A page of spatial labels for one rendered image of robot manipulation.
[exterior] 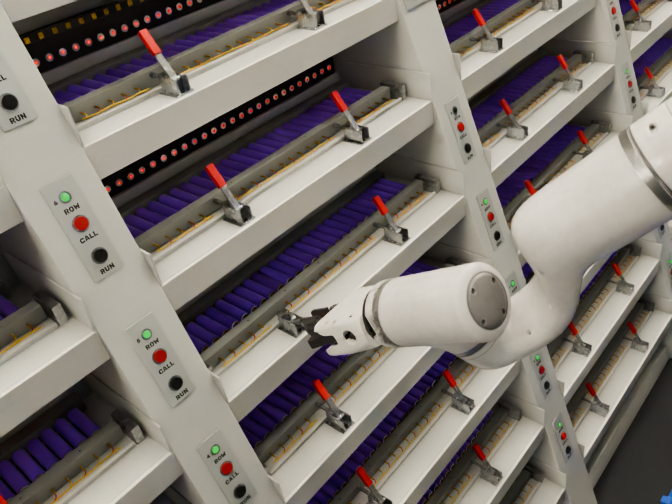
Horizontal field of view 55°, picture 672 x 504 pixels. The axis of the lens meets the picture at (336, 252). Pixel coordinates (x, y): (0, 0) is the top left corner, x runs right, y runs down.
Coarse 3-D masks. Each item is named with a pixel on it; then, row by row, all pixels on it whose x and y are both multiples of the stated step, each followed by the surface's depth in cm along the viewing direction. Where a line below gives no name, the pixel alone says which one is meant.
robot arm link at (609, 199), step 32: (608, 160) 56; (640, 160) 54; (544, 192) 61; (576, 192) 58; (608, 192) 56; (640, 192) 55; (512, 224) 63; (544, 224) 60; (576, 224) 58; (608, 224) 57; (640, 224) 56; (544, 256) 60; (576, 256) 59; (544, 288) 65; (576, 288) 63; (512, 320) 72; (544, 320) 68; (480, 352) 72; (512, 352) 72
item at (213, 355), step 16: (400, 192) 121; (416, 192) 123; (400, 208) 119; (368, 224) 114; (352, 240) 111; (320, 256) 108; (336, 256) 109; (352, 256) 110; (304, 272) 105; (320, 272) 107; (288, 288) 103; (304, 288) 104; (272, 304) 100; (256, 320) 98; (224, 336) 95; (240, 336) 96; (208, 352) 93; (224, 352) 94; (240, 352) 94
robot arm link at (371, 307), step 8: (384, 280) 78; (376, 288) 77; (368, 296) 77; (376, 296) 76; (368, 304) 76; (376, 304) 75; (368, 312) 76; (376, 312) 75; (368, 320) 76; (376, 320) 75; (376, 328) 76; (376, 336) 76; (384, 336) 75; (384, 344) 77; (392, 344) 76
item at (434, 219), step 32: (384, 160) 131; (448, 192) 123; (384, 224) 118; (416, 224) 116; (448, 224) 120; (384, 256) 110; (416, 256) 114; (352, 288) 104; (256, 352) 95; (288, 352) 95; (224, 384) 91; (256, 384) 91
